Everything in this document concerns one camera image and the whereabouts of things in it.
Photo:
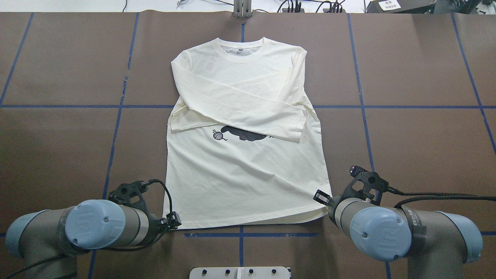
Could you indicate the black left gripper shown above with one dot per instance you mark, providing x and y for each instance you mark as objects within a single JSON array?
[{"x": 158, "y": 226}]

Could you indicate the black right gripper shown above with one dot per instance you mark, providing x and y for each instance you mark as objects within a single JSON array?
[{"x": 328, "y": 200}]

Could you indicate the cream long-sleeve cat shirt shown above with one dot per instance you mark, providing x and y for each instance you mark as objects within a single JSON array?
[{"x": 244, "y": 143}]

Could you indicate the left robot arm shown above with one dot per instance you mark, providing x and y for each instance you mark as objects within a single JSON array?
[{"x": 49, "y": 241}]

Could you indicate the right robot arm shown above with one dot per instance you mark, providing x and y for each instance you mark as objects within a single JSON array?
[{"x": 376, "y": 218}]

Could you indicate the orange black connector block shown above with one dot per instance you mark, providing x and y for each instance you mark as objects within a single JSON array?
[{"x": 290, "y": 7}]

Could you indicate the black box with label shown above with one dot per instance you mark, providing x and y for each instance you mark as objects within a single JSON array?
[{"x": 400, "y": 6}]

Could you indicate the white camera mast base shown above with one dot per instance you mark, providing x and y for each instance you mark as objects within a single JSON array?
[{"x": 264, "y": 272}]

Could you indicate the aluminium frame post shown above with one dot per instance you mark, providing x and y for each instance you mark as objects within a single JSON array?
[{"x": 242, "y": 9}]

